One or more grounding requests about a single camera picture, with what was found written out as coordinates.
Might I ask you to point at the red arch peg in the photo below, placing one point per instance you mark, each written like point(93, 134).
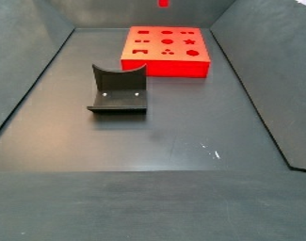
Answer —
point(164, 3)

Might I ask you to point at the red shape sorter block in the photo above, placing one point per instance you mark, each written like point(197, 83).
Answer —
point(172, 51)

